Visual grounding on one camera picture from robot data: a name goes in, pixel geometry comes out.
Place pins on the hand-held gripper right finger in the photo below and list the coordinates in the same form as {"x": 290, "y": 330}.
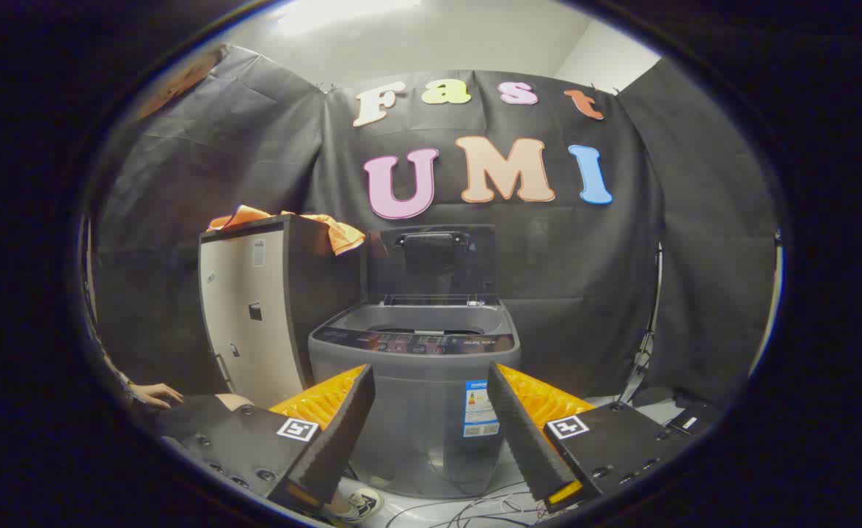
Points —
{"x": 519, "y": 425}

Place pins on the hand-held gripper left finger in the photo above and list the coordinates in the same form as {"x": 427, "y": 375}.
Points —
{"x": 342, "y": 425}

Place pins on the grey washing machine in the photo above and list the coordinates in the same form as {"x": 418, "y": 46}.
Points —
{"x": 416, "y": 400}

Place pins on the orange polo shirt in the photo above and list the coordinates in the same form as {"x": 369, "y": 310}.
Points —
{"x": 342, "y": 235}

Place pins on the person's black white sneaker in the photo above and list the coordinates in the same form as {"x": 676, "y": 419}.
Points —
{"x": 361, "y": 504}

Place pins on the beige and black cabinet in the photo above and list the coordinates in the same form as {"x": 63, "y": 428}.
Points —
{"x": 247, "y": 330}

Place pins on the black device with white label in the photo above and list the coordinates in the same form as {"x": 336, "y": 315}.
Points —
{"x": 691, "y": 416}

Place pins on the black backdrop cloth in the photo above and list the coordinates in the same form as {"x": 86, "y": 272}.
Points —
{"x": 563, "y": 257}

